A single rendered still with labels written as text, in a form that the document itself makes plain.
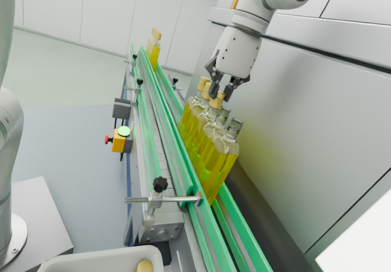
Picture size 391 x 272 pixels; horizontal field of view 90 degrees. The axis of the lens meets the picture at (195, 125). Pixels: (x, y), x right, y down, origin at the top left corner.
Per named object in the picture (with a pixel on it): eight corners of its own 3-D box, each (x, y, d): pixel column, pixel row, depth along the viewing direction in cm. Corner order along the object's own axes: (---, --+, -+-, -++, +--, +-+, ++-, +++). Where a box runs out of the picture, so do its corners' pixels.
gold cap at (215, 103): (221, 110, 53) (228, 96, 52) (210, 108, 52) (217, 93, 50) (217, 105, 56) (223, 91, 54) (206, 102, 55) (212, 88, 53)
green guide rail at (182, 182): (183, 207, 50) (194, 185, 47) (180, 207, 50) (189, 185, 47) (139, 53, 190) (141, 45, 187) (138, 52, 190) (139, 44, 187)
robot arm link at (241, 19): (257, 22, 50) (251, 35, 51) (228, 9, 46) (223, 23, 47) (278, 26, 43) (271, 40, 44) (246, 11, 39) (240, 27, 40)
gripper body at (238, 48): (255, 32, 50) (237, 73, 55) (222, 17, 46) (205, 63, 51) (273, 36, 44) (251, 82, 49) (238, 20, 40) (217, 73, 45)
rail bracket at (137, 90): (137, 108, 91) (144, 81, 86) (120, 105, 88) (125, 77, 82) (137, 104, 94) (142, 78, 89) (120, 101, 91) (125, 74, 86)
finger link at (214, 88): (219, 71, 51) (210, 95, 53) (209, 68, 49) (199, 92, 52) (224, 75, 48) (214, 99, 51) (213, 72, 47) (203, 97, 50)
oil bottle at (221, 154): (210, 207, 54) (244, 145, 45) (192, 208, 52) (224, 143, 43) (204, 191, 59) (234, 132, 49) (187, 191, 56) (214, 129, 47)
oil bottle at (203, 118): (197, 176, 63) (223, 120, 54) (181, 176, 61) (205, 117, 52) (192, 165, 68) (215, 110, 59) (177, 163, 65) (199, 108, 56)
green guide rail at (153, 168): (155, 208, 47) (164, 185, 44) (151, 208, 47) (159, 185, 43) (131, 50, 187) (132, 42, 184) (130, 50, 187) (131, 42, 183)
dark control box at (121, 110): (127, 120, 103) (131, 106, 99) (111, 118, 100) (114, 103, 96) (127, 113, 110) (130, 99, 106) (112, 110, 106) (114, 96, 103)
